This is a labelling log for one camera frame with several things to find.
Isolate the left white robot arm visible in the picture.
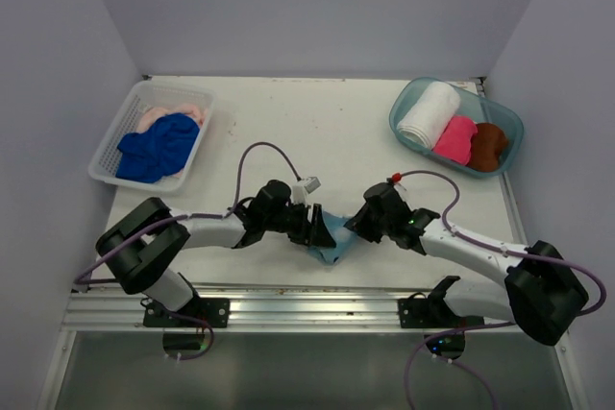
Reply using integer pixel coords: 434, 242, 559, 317
95, 180, 336, 326

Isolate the pink cloth in basket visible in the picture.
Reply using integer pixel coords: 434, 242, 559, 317
135, 104, 208, 133

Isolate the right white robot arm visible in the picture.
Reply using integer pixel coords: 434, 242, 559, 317
345, 182, 589, 346

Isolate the aluminium mounting rail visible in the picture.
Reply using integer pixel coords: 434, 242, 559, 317
61, 284, 414, 333

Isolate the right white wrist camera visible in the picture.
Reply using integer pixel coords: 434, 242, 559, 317
388, 173, 407, 199

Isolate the brown rolled towel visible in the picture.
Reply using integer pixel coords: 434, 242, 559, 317
467, 123, 508, 173

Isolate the pink rolled towel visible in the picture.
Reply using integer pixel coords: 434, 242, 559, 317
432, 115, 478, 165

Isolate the teal transparent plastic bin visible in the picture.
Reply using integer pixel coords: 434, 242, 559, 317
388, 77, 524, 179

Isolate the white towel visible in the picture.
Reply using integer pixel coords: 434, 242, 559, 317
396, 82, 460, 150

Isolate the white plastic laundry basket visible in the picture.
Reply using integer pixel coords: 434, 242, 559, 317
88, 81, 216, 194

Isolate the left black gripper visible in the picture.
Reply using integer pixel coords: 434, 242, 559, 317
263, 200, 334, 246

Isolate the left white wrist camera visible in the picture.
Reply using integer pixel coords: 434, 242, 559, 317
291, 177, 321, 205

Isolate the light blue patterned cloth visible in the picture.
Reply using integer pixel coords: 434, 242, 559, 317
307, 211, 357, 266

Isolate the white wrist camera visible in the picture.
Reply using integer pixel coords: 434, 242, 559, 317
388, 173, 407, 199
291, 177, 321, 205

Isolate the dark blue cloth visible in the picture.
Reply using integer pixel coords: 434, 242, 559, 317
115, 113, 200, 183

